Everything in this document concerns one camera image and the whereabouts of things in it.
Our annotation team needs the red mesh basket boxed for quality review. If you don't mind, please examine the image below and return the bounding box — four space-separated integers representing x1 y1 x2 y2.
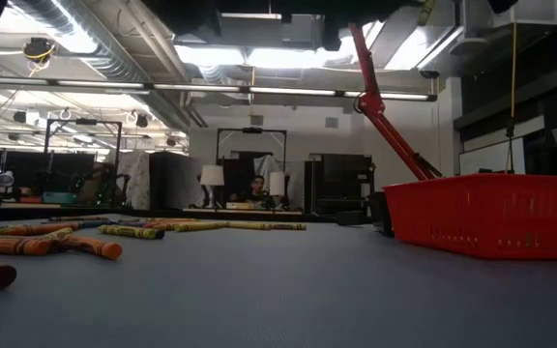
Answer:
383 173 557 262

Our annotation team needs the teal box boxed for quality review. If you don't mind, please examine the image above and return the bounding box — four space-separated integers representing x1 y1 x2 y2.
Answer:
42 190 78 206

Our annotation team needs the long ceiling light strip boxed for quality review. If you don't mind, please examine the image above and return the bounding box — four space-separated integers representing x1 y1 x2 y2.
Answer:
0 74 438 102

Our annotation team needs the black background rig frame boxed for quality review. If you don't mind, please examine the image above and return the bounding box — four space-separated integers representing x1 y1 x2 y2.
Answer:
216 127 288 212
43 118 124 209

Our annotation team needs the yellow hanging cable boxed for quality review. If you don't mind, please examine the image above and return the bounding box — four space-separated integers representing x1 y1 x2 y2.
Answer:
504 21 519 174

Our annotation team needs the black mesh basket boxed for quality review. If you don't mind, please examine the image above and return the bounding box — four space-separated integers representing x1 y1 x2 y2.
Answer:
368 190 396 238

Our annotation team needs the white cloth cover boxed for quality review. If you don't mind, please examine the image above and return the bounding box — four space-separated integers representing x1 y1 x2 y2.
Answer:
116 151 151 210

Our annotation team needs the white table lamp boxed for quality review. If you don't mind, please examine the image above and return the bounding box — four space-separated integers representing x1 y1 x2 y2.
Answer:
199 164 226 210
269 170 287 210

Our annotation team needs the black aluminium table frame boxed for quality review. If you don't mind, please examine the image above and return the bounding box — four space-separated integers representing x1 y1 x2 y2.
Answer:
0 203 386 226

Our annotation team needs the person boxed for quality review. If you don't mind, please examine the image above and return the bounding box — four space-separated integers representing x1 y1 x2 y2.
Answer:
244 174 276 210

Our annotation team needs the whiteboard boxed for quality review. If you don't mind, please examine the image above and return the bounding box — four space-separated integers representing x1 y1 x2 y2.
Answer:
458 137 527 176

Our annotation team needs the black cabinet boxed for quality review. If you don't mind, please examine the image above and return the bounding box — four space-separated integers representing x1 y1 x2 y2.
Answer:
148 150 203 211
304 153 377 217

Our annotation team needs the silver ventilation duct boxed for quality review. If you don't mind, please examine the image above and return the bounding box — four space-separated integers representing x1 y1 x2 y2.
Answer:
5 0 192 131

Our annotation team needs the yellow ceiling cable reel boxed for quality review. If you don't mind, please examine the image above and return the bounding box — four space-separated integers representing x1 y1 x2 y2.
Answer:
20 37 58 67

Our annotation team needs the background robot rig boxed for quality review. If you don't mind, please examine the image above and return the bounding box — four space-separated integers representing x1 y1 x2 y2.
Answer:
77 161 137 208

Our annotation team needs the red desk lamp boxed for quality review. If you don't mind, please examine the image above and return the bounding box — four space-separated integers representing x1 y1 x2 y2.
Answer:
348 21 445 182

